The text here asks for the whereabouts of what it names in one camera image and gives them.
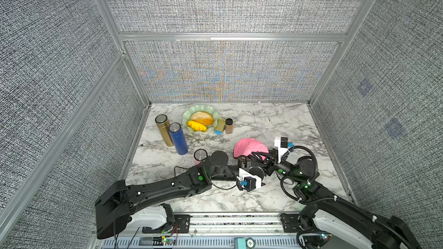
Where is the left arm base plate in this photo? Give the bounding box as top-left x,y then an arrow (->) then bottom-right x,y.
142,214 -> 191,235

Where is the white thermos black lid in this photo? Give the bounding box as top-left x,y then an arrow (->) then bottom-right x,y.
249,167 -> 265,180

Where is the orange bread bun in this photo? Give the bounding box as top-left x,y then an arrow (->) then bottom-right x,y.
189,111 -> 214,126

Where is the pink cloth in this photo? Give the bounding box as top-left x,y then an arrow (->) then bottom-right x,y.
233,138 -> 269,159

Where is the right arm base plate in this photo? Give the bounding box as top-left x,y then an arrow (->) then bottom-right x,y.
279,213 -> 312,233

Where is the green scalloped plate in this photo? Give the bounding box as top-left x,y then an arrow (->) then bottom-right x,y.
182,104 -> 220,133

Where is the blue thermos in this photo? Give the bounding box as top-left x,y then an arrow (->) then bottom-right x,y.
168,122 -> 188,155

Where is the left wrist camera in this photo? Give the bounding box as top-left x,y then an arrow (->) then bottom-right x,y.
237,168 -> 262,192

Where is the small brown spice jar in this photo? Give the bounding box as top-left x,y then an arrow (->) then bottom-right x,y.
225,118 -> 234,134

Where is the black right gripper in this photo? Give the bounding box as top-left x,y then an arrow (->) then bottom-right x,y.
254,150 -> 302,187

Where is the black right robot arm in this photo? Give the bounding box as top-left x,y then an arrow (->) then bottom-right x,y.
252,146 -> 420,249

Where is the yellow banana toy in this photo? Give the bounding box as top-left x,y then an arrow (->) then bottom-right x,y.
186,121 -> 207,132

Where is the pink thermos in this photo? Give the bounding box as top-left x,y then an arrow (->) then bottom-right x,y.
193,149 -> 208,164

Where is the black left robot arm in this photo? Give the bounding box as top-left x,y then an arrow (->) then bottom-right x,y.
95,151 -> 269,240

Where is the aluminium front rail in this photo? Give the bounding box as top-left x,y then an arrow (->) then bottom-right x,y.
88,211 -> 386,249

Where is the gold gradient thermos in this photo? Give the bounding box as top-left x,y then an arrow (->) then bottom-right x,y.
155,114 -> 174,147

